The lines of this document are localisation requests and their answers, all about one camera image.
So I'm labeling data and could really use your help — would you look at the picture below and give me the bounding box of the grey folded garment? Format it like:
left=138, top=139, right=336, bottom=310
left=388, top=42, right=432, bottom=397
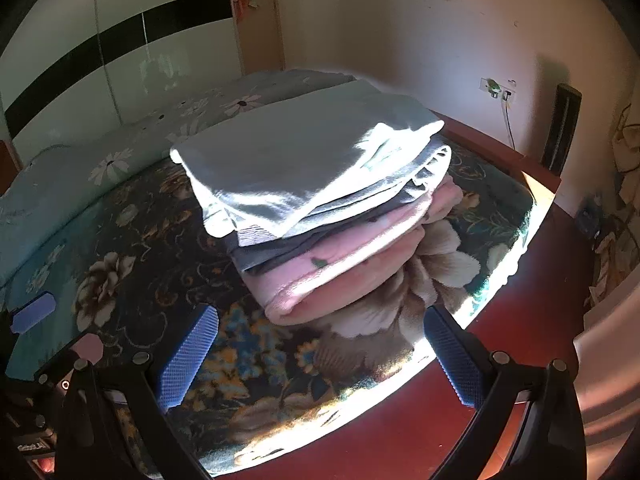
left=220, top=145, right=454, bottom=277

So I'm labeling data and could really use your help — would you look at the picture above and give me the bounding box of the pink hanging decoration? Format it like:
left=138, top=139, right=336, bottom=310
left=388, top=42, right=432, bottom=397
left=230, top=0, right=260, bottom=24

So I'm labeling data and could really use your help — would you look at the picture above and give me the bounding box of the grey power cable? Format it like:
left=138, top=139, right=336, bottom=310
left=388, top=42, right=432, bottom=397
left=501, top=94, right=517, bottom=152

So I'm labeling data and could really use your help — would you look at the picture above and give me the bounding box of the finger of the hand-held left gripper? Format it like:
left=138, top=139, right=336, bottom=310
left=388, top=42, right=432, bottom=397
left=0, top=291, right=55, bottom=361
left=34, top=332, right=104, bottom=394

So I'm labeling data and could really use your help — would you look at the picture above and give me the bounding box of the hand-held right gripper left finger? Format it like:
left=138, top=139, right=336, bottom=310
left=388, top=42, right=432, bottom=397
left=52, top=302, right=221, bottom=480

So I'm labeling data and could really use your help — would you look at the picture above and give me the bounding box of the cream bag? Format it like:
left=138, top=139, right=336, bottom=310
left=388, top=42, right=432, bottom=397
left=591, top=230, right=632, bottom=307

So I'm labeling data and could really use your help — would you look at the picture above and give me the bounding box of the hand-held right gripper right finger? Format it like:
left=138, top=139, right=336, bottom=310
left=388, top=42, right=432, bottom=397
left=422, top=304, right=588, bottom=480

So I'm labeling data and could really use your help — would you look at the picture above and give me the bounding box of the light blue shirt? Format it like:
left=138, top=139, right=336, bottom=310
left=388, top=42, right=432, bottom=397
left=170, top=82, right=446, bottom=239

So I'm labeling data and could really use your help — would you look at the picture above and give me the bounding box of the wooden door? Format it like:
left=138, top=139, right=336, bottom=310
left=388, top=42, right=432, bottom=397
left=226, top=0, right=289, bottom=77

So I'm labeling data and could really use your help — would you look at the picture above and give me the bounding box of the light blue daisy duvet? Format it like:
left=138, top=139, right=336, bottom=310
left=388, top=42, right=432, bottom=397
left=0, top=67, right=359, bottom=287

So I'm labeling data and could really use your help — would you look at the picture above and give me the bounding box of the wall socket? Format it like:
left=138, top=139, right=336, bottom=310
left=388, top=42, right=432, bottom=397
left=479, top=77, right=519, bottom=100

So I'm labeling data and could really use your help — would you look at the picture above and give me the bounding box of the dark floral blanket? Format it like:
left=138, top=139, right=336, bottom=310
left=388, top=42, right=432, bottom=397
left=0, top=150, right=545, bottom=479

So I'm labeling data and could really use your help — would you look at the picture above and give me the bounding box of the white wardrobe with black stripe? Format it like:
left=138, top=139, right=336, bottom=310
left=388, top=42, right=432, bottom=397
left=0, top=0, right=247, bottom=162

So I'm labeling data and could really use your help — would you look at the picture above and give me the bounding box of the pink fleece garment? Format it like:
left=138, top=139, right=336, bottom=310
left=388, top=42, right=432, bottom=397
left=242, top=175, right=482, bottom=327

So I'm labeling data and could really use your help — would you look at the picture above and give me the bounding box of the black upright appliance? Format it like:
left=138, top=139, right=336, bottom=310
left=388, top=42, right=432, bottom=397
left=540, top=82, right=584, bottom=177

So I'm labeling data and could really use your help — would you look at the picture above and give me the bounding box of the red wooden bed frame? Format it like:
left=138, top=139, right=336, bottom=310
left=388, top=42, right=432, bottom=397
left=350, top=109, right=607, bottom=480

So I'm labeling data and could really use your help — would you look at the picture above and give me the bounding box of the red headboard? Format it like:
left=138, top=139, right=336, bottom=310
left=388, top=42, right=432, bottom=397
left=0, top=139, right=24, bottom=197

